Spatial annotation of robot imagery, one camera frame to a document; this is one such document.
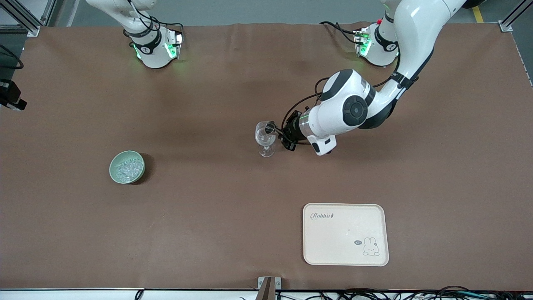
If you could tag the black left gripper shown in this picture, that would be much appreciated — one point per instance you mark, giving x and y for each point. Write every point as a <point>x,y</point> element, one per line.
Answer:
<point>294,126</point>

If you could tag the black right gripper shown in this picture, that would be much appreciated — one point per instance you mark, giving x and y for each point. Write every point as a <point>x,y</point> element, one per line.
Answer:
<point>13,93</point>

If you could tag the clear ice cubes pile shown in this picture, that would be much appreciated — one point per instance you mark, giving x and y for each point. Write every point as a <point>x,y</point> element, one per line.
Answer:
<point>128,168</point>

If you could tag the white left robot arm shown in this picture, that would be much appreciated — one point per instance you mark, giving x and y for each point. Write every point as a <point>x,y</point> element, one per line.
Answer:
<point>416,33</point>

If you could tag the clear wine glass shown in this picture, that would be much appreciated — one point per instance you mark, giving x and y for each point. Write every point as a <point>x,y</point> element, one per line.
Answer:
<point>262,139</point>

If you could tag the beige rabbit print tray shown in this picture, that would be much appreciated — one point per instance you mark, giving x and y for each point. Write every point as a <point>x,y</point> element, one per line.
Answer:
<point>345,233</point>

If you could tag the brown table cover mat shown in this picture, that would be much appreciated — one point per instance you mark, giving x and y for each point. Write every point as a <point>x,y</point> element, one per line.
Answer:
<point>208,229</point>

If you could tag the pale green ceramic bowl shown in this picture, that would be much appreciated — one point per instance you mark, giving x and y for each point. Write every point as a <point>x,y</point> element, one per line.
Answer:
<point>114,173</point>

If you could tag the aluminium frame post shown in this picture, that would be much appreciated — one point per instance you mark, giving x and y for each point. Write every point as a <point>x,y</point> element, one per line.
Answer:
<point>33,30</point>
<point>506,26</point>

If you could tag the silver metal bracket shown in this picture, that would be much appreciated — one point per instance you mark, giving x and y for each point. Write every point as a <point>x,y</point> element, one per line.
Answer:
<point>261,283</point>

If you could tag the brown post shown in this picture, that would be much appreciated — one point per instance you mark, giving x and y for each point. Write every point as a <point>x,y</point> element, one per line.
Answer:
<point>267,291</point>

